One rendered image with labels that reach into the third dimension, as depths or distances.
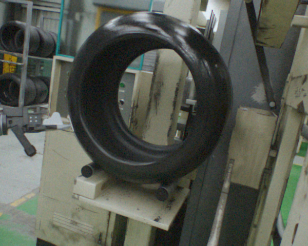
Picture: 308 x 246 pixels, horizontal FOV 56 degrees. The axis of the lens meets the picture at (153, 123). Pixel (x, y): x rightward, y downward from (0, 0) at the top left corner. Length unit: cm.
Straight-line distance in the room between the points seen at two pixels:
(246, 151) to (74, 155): 104
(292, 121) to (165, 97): 52
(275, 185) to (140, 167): 56
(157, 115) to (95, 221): 85
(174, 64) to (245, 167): 52
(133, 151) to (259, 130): 51
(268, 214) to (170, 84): 66
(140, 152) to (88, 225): 81
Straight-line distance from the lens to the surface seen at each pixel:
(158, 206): 111
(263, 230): 131
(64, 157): 185
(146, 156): 122
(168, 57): 128
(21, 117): 104
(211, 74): 87
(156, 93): 129
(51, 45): 519
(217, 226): 64
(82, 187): 108
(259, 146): 118
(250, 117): 117
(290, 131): 120
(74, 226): 197
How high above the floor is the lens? 129
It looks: 10 degrees down
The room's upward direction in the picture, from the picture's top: 10 degrees clockwise
